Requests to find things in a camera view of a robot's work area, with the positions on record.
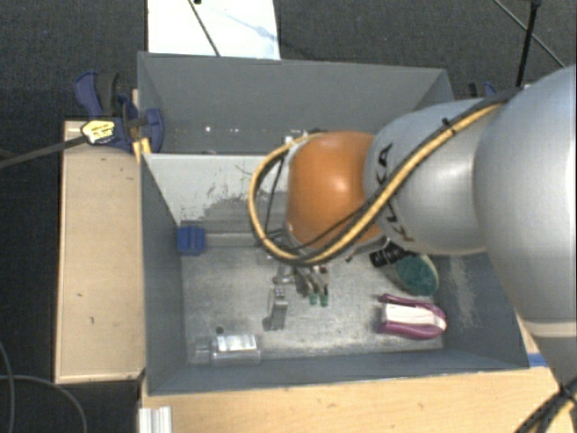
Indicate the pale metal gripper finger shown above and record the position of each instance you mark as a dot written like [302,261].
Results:
[282,314]
[272,314]

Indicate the pale wood board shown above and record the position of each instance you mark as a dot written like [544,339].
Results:
[101,264]

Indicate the black cylinder on white bracket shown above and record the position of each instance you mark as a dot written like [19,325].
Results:
[387,255]

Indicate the purple and white stapler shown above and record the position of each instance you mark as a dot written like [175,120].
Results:
[412,316]

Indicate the dark green round scrubber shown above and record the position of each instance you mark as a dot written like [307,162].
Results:
[417,274]

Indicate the grey metal bin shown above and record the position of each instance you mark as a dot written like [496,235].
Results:
[234,296]

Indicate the blue ribbed block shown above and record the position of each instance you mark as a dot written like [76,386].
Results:
[190,240]

